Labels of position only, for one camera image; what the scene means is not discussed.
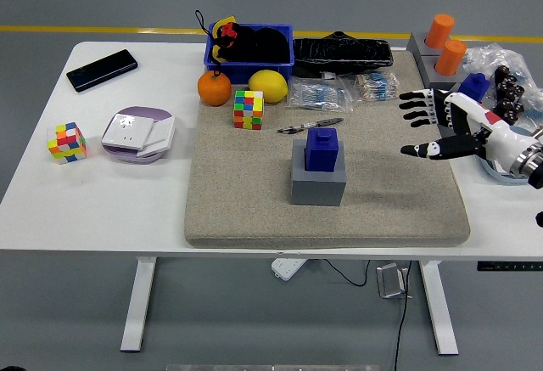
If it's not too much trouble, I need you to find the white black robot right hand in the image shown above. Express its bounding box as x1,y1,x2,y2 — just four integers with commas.
398,88,538,165

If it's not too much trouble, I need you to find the blue square seal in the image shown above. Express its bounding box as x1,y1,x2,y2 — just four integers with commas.
305,127,344,173
459,72,492,103

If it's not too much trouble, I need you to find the orange round seal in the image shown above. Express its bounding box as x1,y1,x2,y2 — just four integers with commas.
434,39,467,76
424,14,456,49

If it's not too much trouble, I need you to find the grey round seal holder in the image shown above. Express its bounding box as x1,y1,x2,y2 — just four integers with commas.
406,31,451,60
418,53,467,91

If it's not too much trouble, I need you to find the grey square seal holder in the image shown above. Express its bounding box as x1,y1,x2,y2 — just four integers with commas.
289,139,348,207

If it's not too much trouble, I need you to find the cluster of black knobs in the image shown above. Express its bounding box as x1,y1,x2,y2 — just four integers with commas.
491,65,527,126

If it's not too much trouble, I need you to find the crumpled clear plastic bag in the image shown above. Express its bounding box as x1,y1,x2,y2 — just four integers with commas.
462,42,543,134

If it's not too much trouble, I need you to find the light blue plate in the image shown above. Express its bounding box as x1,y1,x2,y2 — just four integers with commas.
479,126,543,186

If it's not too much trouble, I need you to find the clear bag of resistors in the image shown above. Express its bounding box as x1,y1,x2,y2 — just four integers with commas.
286,76,354,113
351,71,402,104

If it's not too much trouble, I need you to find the black wrapped keyboard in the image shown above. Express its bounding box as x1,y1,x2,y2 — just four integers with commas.
292,30,395,78

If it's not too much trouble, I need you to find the black table control panel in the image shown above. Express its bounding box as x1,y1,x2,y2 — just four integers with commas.
476,261,543,272

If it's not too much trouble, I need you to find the black silver pen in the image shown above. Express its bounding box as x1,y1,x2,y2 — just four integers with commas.
277,117,344,135

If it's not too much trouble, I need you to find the white table leg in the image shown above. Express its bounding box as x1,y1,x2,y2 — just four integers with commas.
417,260,460,356
120,256,158,353

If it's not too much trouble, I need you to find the yellow lemon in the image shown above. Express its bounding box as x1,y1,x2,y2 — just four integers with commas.
248,69,289,104

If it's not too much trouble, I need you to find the colourful puzzle cube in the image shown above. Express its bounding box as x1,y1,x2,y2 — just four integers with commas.
47,122,88,166
232,89,265,131

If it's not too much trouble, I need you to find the blue plastic bin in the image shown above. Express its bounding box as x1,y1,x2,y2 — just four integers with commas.
204,23,294,86

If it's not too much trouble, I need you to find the white power strip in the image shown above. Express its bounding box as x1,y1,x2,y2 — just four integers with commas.
271,257,307,281

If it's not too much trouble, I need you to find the grey-brown mat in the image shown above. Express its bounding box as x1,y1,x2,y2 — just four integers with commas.
184,50,471,250

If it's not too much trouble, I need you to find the orange fruit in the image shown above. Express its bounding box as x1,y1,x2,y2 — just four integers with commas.
197,70,233,107

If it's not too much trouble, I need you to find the yellow flat piece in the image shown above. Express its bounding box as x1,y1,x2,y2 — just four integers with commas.
210,15,238,62

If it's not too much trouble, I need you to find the purple plate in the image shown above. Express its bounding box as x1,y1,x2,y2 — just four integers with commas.
100,106,176,165

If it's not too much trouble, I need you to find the black smartphone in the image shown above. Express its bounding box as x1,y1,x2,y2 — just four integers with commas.
65,48,139,93

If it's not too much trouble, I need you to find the black drawstring pouch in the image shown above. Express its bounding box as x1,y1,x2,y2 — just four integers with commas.
194,9,289,65

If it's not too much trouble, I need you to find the black power cable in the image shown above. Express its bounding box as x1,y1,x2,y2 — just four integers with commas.
324,259,412,371

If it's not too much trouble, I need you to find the white wall switch panel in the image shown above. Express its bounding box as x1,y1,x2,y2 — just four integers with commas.
136,115,176,159

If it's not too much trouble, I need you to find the white wall socket panel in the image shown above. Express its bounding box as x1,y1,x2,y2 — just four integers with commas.
103,114,156,151

